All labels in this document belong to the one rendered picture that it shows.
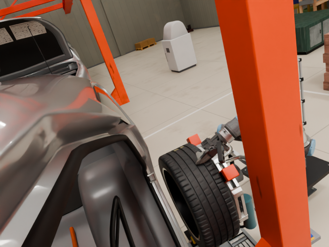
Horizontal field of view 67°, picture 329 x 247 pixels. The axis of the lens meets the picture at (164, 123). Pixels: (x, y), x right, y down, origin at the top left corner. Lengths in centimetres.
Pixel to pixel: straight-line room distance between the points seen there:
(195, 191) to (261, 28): 91
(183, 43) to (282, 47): 725
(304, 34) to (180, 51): 336
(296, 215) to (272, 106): 54
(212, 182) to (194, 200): 14
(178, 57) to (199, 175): 674
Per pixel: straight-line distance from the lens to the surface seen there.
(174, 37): 796
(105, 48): 487
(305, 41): 687
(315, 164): 276
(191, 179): 142
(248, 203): 180
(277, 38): 85
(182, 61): 807
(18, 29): 420
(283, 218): 120
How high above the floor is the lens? 200
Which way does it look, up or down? 24 degrees down
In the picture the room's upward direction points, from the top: 19 degrees counter-clockwise
